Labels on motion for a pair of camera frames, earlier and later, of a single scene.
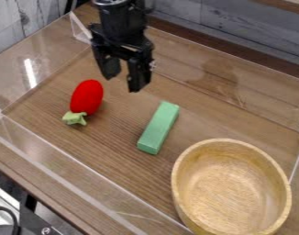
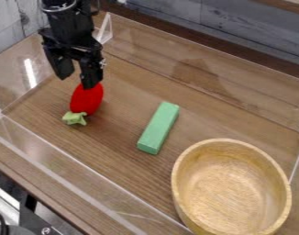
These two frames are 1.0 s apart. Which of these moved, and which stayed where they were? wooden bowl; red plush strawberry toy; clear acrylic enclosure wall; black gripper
Moved: black gripper
Stayed: wooden bowl; clear acrylic enclosure wall; red plush strawberry toy
